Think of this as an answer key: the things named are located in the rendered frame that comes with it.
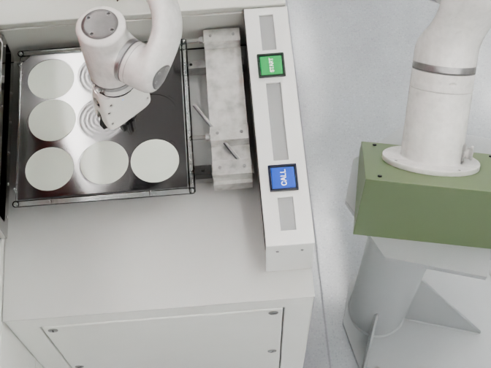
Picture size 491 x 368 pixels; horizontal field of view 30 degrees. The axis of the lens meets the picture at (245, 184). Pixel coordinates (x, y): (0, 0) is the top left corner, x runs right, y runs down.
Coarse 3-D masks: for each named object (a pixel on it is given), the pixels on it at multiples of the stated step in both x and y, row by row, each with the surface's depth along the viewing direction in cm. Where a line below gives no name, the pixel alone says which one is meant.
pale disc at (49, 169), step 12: (36, 156) 189; (48, 156) 189; (60, 156) 189; (36, 168) 188; (48, 168) 188; (60, 168) 188; (72, 168) 188; (36, 180) 187; (48, 180) 187; (60, 180) 186
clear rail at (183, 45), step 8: (184, 40) 200; (184, 48) 199; (184, 56) 198; (184, 64) 198; (184, 72) 197; (184, 80) 196; (184, 88) 195; (184, 96) 194; (184, 104) 194; (184, 112) 193; (192, 144) 190; (192, 152) 189; (192, 160) 188; (192, 168) 187; (192, 176) 186; (192, 184) 185; (192, 192) 185
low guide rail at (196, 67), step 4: (204, 60) 204; (192, 64) 204; (196, 64) 204; (200, 64) 204; (204, 64) 204; (192, 68) 203; (196, 68) 203; (200, 68) 204; (204, 68) 204; (192, 72) 205; (196, 72) 205; (200, 72) 205; (204, 72) 205
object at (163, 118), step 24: (24, 72) 198; (168, 72) 197; (24, 96) 195; (72, 96) 195; (168, 96) 195; (24, 120) 193; (96, 120) 192; (144, 120) 192; (168, 120) 192; (24, 144) 190; (48, 144) 190; (72, 144) 190; (120, 144) 190; (24, 168) 188; (24, 192) 185; (48, 192) 185; (72, 192) 185; (96, 192) 185; (120, 192) 186
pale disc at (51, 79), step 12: (48, 60) 199; (36, 72) 198; (48, 72) 198; (60, 72) 198; (72, 72) 198; (36, 84) 196; (48, 84) 196; (60, 84) 196; (72, 84) 196; (48, 96) 195
